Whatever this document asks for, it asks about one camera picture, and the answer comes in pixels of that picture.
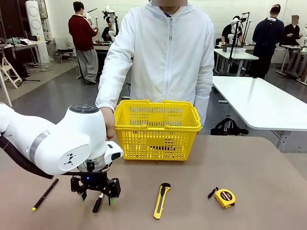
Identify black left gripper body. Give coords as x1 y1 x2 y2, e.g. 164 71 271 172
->
70 171 121 198

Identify white marker black cap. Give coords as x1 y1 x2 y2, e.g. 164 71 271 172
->
92 193 105 213

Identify black pen yellow tip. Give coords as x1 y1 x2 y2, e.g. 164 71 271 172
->
32 177 59 211

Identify yellow plastic shopping basket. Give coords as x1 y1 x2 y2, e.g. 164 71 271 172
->
114 99 201 161

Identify white-sleeved person's right forearm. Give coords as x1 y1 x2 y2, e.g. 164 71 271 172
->
95 59 128 113

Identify white-sleeved person's left forearm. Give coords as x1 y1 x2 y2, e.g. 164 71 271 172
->
194 69 214 127

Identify person in white hoodie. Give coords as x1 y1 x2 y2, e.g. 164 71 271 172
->
95 0 215 129

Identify seated person dark clothes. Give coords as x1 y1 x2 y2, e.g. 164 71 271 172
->
102 26 116 43

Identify person in red sweater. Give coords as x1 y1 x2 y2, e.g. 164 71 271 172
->
68 1 99 85

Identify seated person in black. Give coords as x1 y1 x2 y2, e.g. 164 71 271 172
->
221 16 243 44

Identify person in navy jacket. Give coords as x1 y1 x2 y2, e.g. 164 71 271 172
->
252 4 285 80

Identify person in black top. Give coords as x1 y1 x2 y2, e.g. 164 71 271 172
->
279 14 304 46

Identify person's right hand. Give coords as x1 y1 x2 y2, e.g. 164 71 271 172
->
99 107 116 141

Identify yellow utility knife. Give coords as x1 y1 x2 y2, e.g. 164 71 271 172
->
153 183 172 220

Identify yellow tape measure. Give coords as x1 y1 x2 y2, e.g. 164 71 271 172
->
207 186 236 209

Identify white trestle leg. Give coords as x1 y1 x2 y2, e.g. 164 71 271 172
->
0 74 14 107

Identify black bag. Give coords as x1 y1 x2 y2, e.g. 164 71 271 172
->
210 117 249 136

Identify dark background desk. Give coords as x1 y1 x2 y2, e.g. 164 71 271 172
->
92 42 112 72

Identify white step ladder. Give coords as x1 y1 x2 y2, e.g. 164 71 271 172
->
0 57 23 89

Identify grey background table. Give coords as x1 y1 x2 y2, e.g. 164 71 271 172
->
0 40 44 69

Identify pile of clothes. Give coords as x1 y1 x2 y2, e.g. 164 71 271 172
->
4 35 38 46

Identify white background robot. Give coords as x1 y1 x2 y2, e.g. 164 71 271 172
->
102 6 118 36

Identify tall white column unit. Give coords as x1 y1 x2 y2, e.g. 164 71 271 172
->
25 0 50 63

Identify large white table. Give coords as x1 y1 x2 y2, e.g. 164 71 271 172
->
212 76 307 154

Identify black tripod stand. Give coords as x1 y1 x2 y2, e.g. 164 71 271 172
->
229 11 250 72

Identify small white background table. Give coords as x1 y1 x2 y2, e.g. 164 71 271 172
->
214 47 260 76

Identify clear plastic bin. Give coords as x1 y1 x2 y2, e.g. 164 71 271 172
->
226 46 248 53

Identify light background desk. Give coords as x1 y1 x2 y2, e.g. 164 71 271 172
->
279 44 307 80

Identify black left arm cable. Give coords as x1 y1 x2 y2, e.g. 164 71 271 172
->
0 136 55 180

